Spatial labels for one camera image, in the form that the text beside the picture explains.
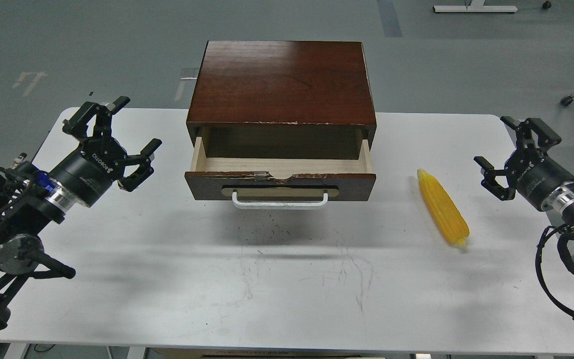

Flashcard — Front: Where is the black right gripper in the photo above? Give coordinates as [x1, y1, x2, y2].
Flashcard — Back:
[474, 116, 574, 212]

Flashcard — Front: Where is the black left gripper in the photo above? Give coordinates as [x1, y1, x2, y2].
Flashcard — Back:
[49, 96, 162, 207]

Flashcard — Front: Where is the yellow corn cob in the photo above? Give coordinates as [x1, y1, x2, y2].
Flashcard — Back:
[417, 169, 470, 248]

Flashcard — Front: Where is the wooden drawer with white handle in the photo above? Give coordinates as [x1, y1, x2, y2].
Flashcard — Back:
[185, 137, 377, 210]

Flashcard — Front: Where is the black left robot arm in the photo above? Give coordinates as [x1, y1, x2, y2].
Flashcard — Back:
[0, 96, 162, 331]

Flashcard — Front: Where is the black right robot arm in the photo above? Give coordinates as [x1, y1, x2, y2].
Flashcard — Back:
[474, 116, 574, 240]

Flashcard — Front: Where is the dark wooden cabinet box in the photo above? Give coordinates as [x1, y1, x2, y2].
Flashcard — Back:
[185, 40, 377, 143]

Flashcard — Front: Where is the white table leg base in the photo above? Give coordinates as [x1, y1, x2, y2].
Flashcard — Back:
[432, 0, 519, 14]

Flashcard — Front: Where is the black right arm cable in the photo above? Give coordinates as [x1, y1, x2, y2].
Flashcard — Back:
[535, 224, 574, 330]

